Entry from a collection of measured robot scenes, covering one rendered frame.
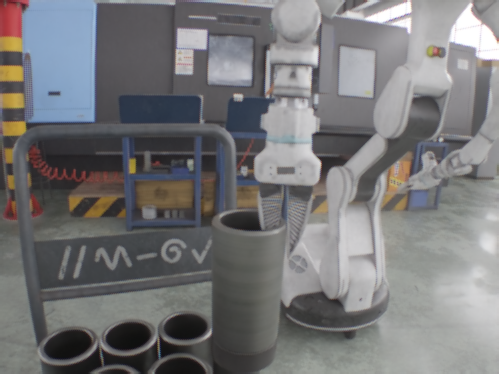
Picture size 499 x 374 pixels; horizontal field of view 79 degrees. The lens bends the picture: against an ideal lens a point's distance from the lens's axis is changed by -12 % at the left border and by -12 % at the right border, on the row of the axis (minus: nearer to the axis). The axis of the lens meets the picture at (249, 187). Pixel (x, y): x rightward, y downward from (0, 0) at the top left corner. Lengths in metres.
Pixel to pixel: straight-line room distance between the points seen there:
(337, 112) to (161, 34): 2.09
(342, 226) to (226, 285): 0.94
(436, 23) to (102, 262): 1.16
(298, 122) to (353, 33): 3.72
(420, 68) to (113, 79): 3.10
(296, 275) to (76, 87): 2.92
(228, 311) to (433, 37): 0.97
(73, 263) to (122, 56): 3.01
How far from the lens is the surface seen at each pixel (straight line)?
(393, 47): 4.45
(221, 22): 3.75
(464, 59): 5.23
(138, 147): 3.64
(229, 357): 0.65
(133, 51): 3.74
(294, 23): 0.50
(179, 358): 0.74
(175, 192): 3.02
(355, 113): 4.09
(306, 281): 1.61
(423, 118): 1.18
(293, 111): 0.49
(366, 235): 1.53
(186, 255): 0.95
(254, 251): 0.52
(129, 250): 0.92
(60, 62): 3.84
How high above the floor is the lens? 1.02
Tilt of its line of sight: 14 degrees down
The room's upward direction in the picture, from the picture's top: 3 degrees clockwise
